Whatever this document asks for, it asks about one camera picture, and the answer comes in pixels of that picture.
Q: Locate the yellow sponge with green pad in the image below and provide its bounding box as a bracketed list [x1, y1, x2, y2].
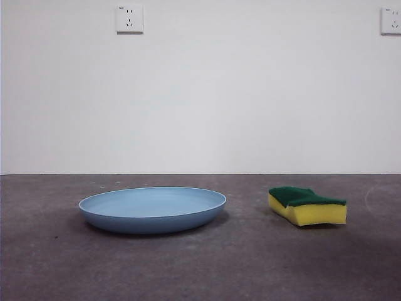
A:
[268, 186, 348, 227]

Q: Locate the white wall socket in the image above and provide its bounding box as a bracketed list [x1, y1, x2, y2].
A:
[115, 4, 144, 35]
[380, 6, 401, 36]

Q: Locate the light blue round plate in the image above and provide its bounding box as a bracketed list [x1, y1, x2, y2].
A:
[78, 186, 227, 235]

